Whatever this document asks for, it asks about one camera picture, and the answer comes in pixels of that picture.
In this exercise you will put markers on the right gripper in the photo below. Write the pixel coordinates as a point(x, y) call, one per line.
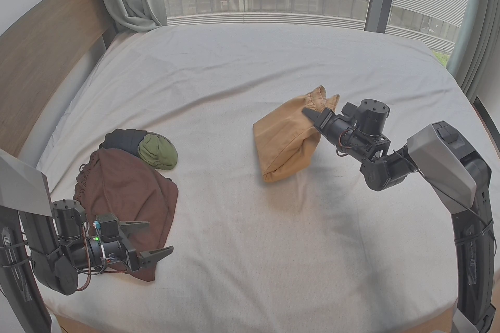
point(338, 128)

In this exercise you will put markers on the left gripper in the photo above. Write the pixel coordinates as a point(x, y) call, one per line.
point(113, 251)

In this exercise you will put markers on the tan shorts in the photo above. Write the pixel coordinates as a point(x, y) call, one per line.
point(285, 144)

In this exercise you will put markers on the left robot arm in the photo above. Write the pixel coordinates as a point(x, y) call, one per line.
point(23, 183)

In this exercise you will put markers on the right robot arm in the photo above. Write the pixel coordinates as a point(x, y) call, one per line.
point(441, 163)

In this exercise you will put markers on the bed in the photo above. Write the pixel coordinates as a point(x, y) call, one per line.
point(234, 70)

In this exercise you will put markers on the brown garment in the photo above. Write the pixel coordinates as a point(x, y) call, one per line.
point(129, 191)

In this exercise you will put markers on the green garment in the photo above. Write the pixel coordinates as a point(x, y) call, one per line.
point(158, 152)

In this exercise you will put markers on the black garment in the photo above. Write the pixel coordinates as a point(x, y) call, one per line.
point(121, 140)

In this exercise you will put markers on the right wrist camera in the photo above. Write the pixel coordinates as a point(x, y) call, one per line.
point(349, 109)

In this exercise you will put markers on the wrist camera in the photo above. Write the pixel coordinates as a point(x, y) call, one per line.
point(349, 109)
point(105, 228)

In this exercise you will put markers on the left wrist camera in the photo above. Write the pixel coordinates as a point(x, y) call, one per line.
point(105, 228)

